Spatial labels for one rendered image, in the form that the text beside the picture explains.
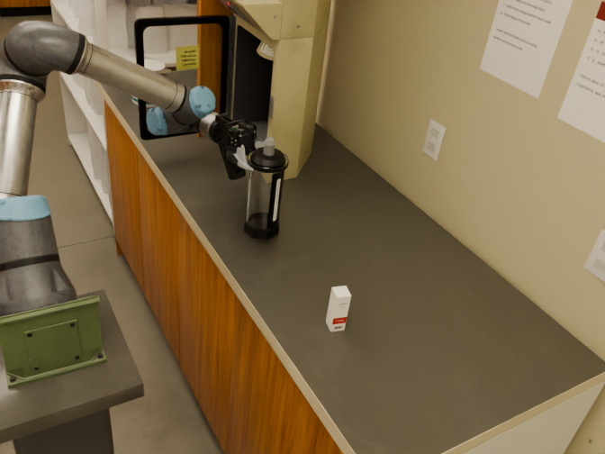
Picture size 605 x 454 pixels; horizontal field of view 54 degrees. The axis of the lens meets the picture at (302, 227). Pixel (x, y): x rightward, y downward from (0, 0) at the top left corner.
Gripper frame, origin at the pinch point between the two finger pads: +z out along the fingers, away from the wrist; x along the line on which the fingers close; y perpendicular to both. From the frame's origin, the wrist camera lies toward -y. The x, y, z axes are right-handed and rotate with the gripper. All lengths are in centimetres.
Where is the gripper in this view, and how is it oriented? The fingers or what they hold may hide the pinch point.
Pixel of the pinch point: (266, 166)
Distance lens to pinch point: 157.0
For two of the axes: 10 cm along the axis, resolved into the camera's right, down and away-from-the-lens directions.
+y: 1.1, -8.2, -5.6
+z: 7.0, 4.6, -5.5
